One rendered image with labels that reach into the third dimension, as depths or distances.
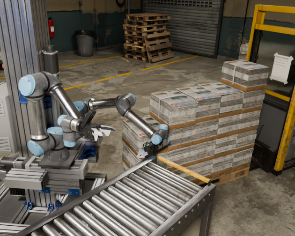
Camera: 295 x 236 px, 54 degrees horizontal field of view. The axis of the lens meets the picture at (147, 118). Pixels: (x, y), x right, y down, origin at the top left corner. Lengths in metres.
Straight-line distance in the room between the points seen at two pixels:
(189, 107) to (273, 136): 1.51
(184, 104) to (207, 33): 7.56
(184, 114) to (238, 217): 1.13
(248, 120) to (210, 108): 0.59
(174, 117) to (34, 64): 1.20
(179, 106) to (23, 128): 1.26
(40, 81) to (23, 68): 0.35
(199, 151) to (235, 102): 0.60
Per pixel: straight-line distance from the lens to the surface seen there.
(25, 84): 1.84
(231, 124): 3.04
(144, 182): 1.93
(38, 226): 1.70
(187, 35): 10.39
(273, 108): 3.70
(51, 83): 1.91
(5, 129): 2.37
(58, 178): 2.23
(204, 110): 2.72
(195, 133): 2.77
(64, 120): 1.74
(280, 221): 3.14
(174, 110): 2.48
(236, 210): 3.09
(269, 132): 3.81
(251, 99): 3.10
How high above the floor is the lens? 1.94
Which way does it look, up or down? 24 degrees down
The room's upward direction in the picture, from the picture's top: 2 degrees clockwise
